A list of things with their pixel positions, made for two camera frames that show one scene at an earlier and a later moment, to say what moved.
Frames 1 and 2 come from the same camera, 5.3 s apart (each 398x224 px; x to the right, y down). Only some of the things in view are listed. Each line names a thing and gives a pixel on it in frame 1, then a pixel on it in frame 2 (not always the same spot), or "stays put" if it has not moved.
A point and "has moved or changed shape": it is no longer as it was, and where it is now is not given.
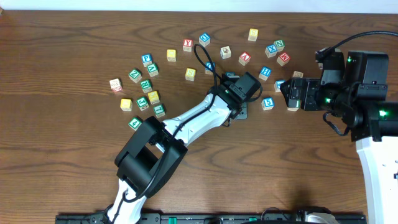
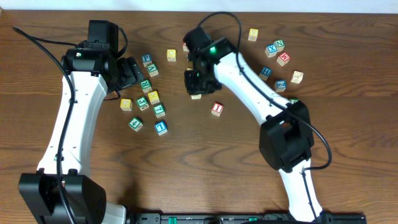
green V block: (152, 70) stays put
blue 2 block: (277, 84) stays put
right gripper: (311, 86) to (193, 87)
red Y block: (187, 45) stays put
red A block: (244, 58) has moved or changed shape
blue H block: (265, 73) stays put
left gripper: (244, 114) to (130, 77)
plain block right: (297, 74) stays put
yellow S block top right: (253, 34) stays put
